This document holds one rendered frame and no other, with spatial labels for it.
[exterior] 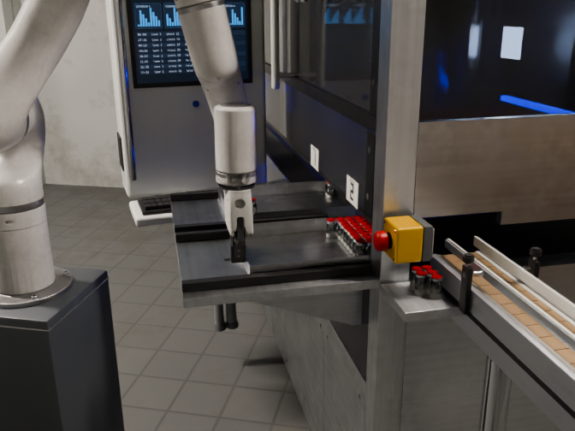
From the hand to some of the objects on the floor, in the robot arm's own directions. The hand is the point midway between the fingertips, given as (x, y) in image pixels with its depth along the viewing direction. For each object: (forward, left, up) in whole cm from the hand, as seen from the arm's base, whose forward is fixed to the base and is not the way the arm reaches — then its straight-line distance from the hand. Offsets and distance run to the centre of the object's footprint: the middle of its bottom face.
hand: (237, 252), depth 133 cm
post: (+32, +4, -92) cm, 98 cm away
